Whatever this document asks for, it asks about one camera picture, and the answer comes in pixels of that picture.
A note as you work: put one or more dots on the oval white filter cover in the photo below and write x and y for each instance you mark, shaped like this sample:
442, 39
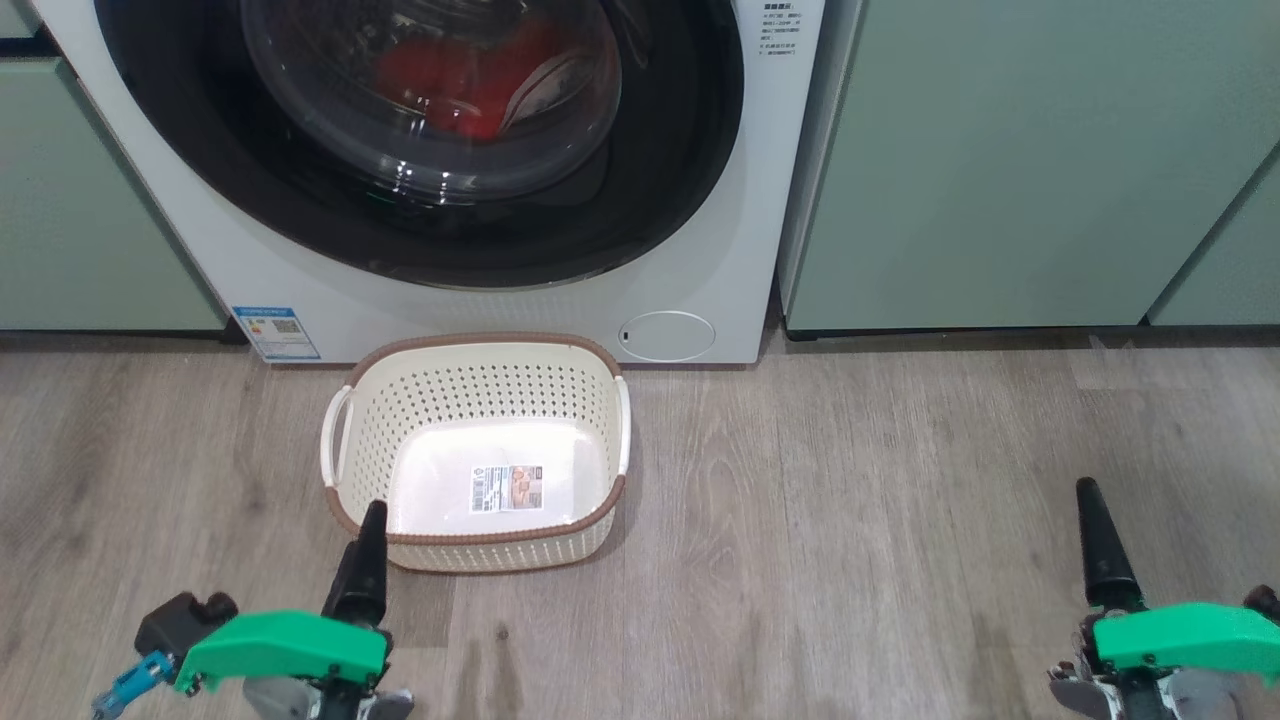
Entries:
668, 336

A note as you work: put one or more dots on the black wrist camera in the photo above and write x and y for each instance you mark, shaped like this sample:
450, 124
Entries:
1264, 603
180, 620

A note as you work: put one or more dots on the white front-load washing machine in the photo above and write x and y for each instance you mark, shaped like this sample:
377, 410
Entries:
700, 200

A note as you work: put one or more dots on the red basketball jersey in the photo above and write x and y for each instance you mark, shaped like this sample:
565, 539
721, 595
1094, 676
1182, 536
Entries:
450, 80

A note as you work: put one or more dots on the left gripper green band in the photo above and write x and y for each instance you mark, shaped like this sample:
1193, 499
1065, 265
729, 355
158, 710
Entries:
290, 645

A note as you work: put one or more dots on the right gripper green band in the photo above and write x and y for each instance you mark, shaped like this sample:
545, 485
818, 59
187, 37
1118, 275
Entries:
1190, 640

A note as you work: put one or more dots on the blue energy label sticker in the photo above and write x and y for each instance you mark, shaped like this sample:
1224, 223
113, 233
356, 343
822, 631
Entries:
277, 332

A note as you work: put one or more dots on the white printed label sticker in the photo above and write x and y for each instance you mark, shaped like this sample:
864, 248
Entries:
506, 488

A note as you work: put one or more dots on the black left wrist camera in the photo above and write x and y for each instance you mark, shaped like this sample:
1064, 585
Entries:
180, 620

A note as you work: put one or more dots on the cream perforated laundry basket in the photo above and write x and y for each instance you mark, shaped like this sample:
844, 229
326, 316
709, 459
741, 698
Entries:
480, 400

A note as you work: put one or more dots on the black text warning sticker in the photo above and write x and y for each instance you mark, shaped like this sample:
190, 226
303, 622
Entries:
779, 28

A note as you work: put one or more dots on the pale green cabinet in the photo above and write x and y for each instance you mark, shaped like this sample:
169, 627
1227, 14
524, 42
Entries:
80, 200
1240, 270
1000, 160

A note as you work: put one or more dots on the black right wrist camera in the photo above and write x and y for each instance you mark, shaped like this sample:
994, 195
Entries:
1264, 603

